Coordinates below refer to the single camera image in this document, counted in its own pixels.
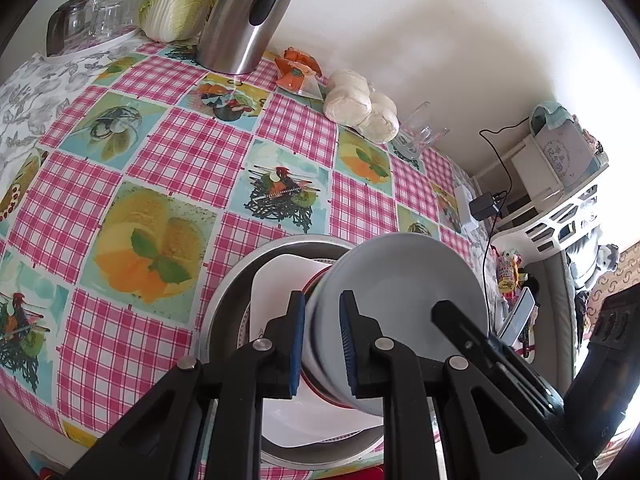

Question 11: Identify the white tablet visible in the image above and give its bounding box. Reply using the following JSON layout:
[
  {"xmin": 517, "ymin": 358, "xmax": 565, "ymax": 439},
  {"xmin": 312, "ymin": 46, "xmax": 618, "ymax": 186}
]
[{"xmin": 500, "ymin": 287, "xmax": 537, "ymax": 346}]

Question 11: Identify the pink plaid printed tablecloth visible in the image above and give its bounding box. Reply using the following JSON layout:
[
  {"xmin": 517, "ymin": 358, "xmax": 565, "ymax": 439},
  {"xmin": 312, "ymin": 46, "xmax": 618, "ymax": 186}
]
[{"xmin": 0, "ymin": 40, "xmax": 493, "ymax": 480}]

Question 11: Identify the red printed blanket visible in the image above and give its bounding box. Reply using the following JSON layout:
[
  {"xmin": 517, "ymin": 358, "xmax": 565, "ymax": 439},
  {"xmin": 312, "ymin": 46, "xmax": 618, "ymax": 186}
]
[{"xmin": 320, "ymin": 462, "xmax": 388, "ymax": 480}]

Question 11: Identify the strawberry print bowl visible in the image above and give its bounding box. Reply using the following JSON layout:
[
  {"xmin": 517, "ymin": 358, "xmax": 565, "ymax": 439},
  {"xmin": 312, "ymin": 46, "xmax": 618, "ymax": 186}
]
[{"xmin": 305, "ymin": 232, "xmax": 489, "ymax": 417}]

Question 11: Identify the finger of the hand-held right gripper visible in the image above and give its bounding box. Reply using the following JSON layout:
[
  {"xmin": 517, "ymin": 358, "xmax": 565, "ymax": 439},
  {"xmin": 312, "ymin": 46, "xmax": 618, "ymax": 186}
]
[{"xmin": 432, "ymin": 300, "xmax": 568, "ymax": 421}]

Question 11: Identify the white rack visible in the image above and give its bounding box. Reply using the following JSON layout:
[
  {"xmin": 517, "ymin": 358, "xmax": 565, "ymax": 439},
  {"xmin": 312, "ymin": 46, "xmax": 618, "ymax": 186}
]
[{"xmin": 472, "ymin": 125, "xmax": 613, "ymax": 251}]

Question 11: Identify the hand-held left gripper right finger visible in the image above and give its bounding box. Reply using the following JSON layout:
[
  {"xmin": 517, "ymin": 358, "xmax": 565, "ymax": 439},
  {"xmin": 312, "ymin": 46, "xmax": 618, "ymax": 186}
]
[{"xmin": 339, "ymin": 290, "xmax": 583, "ymax": 480}]

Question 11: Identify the white square plate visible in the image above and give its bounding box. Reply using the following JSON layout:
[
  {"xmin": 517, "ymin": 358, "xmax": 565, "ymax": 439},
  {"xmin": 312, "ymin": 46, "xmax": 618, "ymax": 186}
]
[{"xmin": 249, "ymin": 254, "xmax": 383, "ymax": 450}]

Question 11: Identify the colourful snack packet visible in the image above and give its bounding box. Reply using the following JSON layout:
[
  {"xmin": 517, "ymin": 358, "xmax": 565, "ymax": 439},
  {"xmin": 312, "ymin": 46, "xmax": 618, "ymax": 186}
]
[{"xmin": 492, "ymin": 249, "xmax": 526, "ymax": 295}]

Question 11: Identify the round floral rim plate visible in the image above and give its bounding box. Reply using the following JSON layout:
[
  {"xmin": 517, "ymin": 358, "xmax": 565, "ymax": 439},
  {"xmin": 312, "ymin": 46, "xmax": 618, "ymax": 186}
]
[{"xmin": 239, "ymin": 300, "xmax": 383, "ymax": 456}]

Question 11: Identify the orange snack packet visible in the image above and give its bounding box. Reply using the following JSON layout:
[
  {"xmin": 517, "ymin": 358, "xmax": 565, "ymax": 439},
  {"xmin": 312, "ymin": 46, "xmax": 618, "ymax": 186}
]
[{"xmin": 274, "ymin": 49, "xmax": 328, "ymax": 100}]

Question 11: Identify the grey plush toy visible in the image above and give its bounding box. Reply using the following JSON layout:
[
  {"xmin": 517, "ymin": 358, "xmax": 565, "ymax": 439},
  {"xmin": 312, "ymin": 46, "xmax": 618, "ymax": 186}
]
[{"xmin": 570, "ymin": 220, "xmax": 621, "ymax": 291}]

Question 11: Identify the napa cabbage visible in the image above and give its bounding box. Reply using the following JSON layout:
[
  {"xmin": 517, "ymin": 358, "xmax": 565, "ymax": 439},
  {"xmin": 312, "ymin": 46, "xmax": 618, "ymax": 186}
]
[{"xmin": 138, "ymin": 0, "xmax": 230, "ymax": 43}]

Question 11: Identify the round metal basin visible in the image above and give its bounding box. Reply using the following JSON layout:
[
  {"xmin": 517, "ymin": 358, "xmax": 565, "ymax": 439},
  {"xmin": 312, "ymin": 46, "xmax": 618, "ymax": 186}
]
[{"xmin": 192, "ymin": 234, "xmax": 386, "ymax": 468}]

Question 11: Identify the stainless steel thermos kettle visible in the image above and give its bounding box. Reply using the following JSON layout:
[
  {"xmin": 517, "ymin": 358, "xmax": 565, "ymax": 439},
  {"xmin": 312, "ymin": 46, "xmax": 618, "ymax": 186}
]
[{"xmin": 196, "ymin": 0, "xmax": 303, "ymax": 76}]

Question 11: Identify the clear glass tumbler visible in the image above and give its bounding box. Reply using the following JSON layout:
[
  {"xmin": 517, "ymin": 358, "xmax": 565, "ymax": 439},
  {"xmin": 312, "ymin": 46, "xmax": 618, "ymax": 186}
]
[
  {"xmin": 112, "ymin": 0, "xmax": 147, "ymax": 31},
  {"xmin": 65, "ymin": 0, "xmax": 103, "ymax": 43},
  {"xmin": 95, "ymin": 0, "xmax": 123, "ymax": 38}
]

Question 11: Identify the white plastic tray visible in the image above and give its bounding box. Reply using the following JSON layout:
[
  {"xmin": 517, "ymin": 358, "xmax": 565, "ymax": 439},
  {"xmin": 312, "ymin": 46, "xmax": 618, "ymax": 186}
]
[{"xmin": 45, "ymin": 25, "xmax": 143, "ymax": 64}]

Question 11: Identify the grey cushion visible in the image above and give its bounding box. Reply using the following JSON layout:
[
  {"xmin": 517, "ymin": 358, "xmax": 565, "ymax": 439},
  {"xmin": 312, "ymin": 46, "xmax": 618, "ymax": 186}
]
[{"xmin": 540, "ymin": 245, "xmax": 583, "ymax": 356}]

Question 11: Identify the black power adapter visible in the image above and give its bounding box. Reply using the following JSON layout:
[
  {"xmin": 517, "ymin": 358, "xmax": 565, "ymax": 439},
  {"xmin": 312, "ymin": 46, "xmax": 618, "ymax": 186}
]
[{"xmin": 469, "ymin": 192, "xmax": 507, "ymax": 222}]

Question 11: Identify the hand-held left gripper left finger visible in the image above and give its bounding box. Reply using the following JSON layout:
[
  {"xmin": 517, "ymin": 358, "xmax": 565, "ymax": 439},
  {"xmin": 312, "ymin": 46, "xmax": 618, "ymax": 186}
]
[{"xmin": 65, "ymin": 290, "xmax": 307, "ymax": 480}]

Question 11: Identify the white power strip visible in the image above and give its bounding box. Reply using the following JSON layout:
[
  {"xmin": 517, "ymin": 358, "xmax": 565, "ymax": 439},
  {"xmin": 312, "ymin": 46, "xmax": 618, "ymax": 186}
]
[{"xmin": 454, "ymin": 185, "xmax": 481, "ymax": 233}]

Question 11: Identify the white teal-trimmed bag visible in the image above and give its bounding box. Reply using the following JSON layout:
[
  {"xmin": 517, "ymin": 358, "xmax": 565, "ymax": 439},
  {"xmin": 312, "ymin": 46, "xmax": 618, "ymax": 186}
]
[{"xmin": 529, "ymin": 101, "xmax": 610, "ymax": 192}]

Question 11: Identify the bag of steamed buns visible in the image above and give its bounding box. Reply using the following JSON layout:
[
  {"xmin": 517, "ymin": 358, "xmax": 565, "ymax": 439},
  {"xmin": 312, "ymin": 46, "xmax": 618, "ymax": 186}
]
[{"xmin": 322, "ymin": 70, "xmax": 401, "ymax": 143}]

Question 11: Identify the clear glass mug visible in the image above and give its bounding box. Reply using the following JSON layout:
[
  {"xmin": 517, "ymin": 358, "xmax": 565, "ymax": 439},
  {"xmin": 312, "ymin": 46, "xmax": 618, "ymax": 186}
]
[{"xmin": 395, "ymin": 101, "xmax": 449, "ymax": 158}]

